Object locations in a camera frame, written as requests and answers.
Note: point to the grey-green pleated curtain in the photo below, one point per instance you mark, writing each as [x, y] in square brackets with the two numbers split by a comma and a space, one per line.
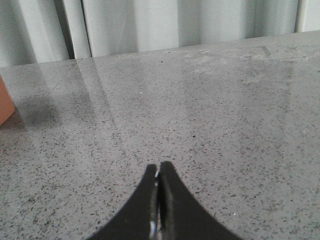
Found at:
[37, 31]

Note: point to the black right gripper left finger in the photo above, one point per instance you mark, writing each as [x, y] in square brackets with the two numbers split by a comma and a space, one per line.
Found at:
[138, 218]

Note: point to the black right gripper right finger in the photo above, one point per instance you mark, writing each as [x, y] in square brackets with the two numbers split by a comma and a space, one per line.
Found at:
[181, 216]

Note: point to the orange foam cube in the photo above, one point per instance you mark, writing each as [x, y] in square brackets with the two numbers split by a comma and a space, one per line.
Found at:
[7, 107]

